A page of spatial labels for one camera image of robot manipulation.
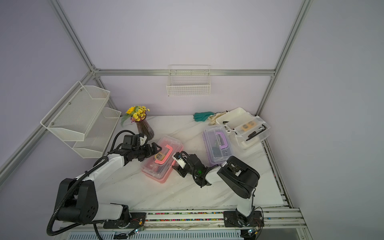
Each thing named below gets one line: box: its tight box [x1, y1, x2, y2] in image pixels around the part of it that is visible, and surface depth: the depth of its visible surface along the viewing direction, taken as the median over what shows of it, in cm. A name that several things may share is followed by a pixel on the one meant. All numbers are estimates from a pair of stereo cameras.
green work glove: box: [193, 111, 215, 122], surface depth 120 cm
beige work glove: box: [208, 111, 227, 126], surface depth 120 cm
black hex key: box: [246, 124, 267, 141], surface depth 97 cm
